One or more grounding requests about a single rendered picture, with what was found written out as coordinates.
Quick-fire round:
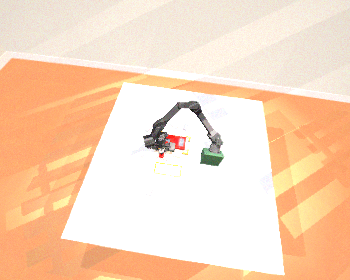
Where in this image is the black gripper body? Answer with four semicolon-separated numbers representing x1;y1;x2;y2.
146;142;176;152

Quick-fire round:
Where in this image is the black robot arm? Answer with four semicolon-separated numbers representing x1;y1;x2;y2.
143;100;224;154

